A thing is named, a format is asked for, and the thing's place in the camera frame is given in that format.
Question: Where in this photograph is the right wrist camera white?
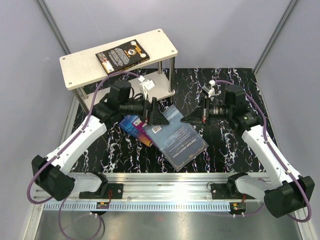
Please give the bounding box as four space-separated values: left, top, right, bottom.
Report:
202 80 216 101

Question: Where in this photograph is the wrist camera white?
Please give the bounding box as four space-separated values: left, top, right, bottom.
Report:
137 75 155 100
202 80 216 101

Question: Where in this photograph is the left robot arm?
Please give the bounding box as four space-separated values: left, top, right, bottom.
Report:
31 79 169 201

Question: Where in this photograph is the purple cable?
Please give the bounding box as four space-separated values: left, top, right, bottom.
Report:
26 71 143 240
206 79 312 223

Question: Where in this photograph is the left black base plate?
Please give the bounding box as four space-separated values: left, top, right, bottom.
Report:
79 183 124 200

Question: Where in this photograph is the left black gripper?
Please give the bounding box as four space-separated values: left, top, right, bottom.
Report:
119 93 169 126

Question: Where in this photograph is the black book with circles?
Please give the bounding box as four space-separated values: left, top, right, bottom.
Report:
95 39 150 75

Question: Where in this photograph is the white two-tier wooden shelf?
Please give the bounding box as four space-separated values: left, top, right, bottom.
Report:
59 28 178 113

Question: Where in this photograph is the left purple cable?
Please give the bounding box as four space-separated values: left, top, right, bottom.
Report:
26 71 143 240

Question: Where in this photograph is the purple puzzle book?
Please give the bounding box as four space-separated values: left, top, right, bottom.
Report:
132 118 153 147

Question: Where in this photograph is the blue Jane Eyre book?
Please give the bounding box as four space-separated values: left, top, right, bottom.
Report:
118 115 140 139

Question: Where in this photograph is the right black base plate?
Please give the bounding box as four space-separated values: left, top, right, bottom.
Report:
206 182 243 200

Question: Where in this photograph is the dark blue book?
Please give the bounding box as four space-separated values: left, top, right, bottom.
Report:
143 105 208 172

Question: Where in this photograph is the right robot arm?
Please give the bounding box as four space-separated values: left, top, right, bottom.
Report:
181 80 315 223

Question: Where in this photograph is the white slotted cable duct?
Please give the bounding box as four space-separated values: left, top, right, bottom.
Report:
43 201 231 212

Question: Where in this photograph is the aluminium mounting rail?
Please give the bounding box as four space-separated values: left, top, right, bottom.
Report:
33 172 278 203

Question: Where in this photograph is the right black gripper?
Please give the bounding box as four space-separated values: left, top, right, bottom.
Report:
181 96 233 127

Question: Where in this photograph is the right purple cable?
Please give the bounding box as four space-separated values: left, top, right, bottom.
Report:
206 79 312 223

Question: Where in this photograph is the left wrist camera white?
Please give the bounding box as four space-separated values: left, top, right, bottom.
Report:
137 75 155 100

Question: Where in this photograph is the black marble pattern mat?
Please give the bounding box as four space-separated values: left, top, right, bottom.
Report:
72 68 265 173

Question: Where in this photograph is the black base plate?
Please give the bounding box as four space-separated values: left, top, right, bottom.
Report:
206 182 243 200
79 183 124 200

